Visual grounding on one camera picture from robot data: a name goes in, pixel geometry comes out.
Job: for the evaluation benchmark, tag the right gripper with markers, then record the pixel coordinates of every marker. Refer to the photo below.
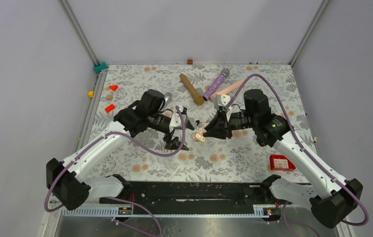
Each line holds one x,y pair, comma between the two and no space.
216,128

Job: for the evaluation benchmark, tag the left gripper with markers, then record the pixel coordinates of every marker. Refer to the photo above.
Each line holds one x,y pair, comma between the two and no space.
174,143

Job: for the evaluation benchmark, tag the beige charging case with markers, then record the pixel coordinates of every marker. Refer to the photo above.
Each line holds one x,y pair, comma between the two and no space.
199,135

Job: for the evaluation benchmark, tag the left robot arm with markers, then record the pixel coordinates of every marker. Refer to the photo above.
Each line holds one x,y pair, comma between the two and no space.
67,180

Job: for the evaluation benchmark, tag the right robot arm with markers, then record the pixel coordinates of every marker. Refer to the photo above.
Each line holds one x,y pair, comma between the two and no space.
330,198

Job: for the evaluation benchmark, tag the gold microphone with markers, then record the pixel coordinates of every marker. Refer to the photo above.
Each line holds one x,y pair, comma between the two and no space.
197,98

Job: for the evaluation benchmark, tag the floral table mat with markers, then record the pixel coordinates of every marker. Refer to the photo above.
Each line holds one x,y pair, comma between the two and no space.
239,159

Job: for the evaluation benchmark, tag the silver microphone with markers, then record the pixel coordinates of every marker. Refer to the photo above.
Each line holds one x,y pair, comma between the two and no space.
168,97

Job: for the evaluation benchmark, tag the pink microphone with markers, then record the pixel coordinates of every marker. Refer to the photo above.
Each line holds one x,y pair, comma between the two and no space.
227,90

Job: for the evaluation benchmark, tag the purple glitter microphone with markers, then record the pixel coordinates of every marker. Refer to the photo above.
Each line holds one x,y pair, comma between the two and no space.
216,84

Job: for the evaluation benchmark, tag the red box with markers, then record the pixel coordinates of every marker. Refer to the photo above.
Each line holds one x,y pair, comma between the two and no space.
280,163

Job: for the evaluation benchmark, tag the beige small block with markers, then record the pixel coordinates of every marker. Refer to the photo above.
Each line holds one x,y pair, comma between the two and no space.
109,97

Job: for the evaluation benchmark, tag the red triangle block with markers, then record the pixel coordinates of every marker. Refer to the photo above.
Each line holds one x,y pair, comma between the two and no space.
113,87

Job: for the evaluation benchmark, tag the teal corner clip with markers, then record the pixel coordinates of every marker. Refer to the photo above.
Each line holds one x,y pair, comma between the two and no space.
100,67

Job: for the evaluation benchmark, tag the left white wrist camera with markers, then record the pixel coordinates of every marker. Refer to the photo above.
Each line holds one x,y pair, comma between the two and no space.
174,121

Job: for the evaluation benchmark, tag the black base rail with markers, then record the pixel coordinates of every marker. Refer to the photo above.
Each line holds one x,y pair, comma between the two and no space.
195,198

